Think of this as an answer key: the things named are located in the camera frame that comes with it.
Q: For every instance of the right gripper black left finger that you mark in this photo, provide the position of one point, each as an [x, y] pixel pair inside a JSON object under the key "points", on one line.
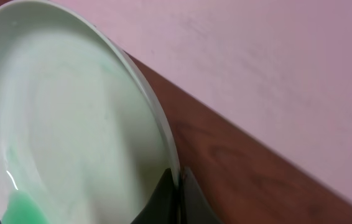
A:
{"points": [[162, 205]]}

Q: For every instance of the pale green plate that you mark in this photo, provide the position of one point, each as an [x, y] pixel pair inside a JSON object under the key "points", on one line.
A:
{"points": [[83, 136]]}

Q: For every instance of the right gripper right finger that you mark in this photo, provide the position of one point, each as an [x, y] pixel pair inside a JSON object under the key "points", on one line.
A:
{"points": [[194, 205]]}

